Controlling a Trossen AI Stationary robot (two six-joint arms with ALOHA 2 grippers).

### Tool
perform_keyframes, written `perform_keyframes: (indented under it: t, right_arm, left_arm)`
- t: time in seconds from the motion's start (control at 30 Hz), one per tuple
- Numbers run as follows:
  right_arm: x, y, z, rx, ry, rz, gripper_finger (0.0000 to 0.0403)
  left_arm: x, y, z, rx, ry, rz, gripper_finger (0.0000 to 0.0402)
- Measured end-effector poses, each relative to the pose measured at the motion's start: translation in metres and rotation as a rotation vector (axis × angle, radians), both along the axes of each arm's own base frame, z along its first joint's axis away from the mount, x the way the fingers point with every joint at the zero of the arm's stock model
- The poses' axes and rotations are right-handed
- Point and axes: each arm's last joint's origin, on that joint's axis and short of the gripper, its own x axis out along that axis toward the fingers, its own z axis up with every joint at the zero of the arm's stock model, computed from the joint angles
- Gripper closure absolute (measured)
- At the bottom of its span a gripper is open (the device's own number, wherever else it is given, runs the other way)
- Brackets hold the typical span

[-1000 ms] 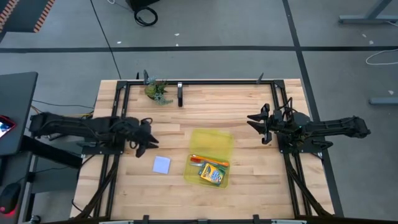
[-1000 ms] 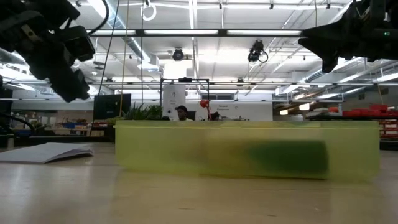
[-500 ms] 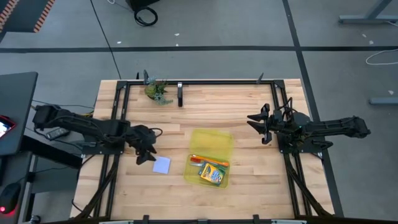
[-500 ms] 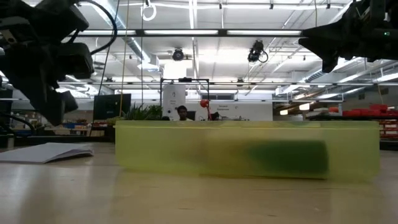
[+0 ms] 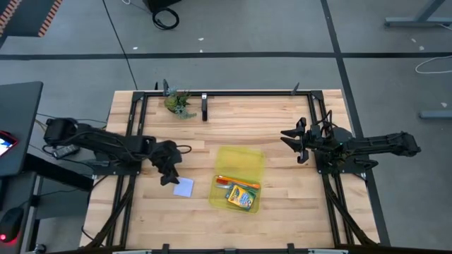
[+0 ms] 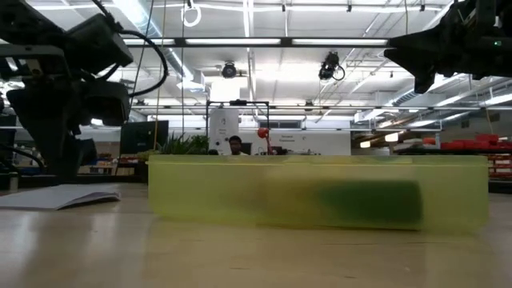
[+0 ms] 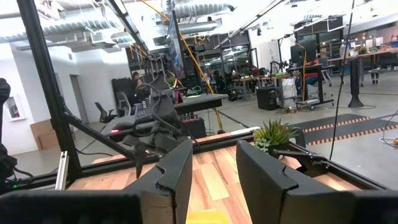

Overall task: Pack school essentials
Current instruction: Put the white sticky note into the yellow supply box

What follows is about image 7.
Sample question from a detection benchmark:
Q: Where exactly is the black orange-striped floor mat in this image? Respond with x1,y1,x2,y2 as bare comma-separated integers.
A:
290,112,398,147

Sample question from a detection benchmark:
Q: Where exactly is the black tool case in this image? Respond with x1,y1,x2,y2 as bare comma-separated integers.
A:
181,116,208,140

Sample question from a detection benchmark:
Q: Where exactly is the cardboard box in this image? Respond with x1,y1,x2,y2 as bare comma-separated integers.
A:
29,119,60,151

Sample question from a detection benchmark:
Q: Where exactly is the hanging black cable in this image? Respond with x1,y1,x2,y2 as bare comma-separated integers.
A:
328,0,356,161

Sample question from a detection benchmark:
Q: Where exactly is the potted succulent plant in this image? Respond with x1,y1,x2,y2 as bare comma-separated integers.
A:
252,118,300,156

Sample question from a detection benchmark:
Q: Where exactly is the tall monitor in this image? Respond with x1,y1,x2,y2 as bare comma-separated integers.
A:
167,11,189,82

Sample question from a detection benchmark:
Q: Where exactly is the black table pedestal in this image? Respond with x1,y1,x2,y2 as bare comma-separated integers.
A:
347,57,365,109

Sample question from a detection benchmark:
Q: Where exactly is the black standing desk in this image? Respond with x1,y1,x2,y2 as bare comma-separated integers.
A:
269,60,336,111

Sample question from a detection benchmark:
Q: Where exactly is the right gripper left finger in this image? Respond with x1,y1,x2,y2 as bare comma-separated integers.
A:
123,139,194,224

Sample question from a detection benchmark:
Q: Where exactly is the white floor cable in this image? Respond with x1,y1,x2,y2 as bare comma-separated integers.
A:
377,108,398,147

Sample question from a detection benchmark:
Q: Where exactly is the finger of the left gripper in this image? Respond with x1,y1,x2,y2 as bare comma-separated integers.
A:
134,144,148,180

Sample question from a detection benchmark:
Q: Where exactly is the white aluminium bar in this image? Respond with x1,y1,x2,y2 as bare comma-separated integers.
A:
54,151,69,191

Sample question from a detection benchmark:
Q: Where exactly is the framed wall picture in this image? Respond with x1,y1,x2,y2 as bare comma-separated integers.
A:
4,94,26,122

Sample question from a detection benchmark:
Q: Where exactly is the black aluminium rig frame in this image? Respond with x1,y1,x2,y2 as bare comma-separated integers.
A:
12,0,391,192

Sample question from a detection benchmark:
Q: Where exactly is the grey office chair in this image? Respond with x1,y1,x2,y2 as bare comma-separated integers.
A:
114,91,132,118

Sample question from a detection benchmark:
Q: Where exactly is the long wooden desk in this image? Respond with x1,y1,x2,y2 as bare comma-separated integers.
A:
326,37,398,85

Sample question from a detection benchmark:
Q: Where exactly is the silver ventilation duct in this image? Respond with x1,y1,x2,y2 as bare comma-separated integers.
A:
0,17,128,44

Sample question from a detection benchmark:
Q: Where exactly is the black office chair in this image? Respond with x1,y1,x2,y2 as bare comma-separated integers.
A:
94,101,119,124

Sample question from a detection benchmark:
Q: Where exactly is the black bracket with white tip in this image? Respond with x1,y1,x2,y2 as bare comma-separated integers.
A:
272,148,331,177

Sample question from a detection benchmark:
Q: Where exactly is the person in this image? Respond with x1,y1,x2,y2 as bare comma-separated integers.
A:
131,70,146,94

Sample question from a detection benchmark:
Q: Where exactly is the yellow translucent pencil case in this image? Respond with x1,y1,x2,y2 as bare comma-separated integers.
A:
185,210,231,224

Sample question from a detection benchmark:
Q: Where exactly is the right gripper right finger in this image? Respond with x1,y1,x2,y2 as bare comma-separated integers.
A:
235,139,354,224

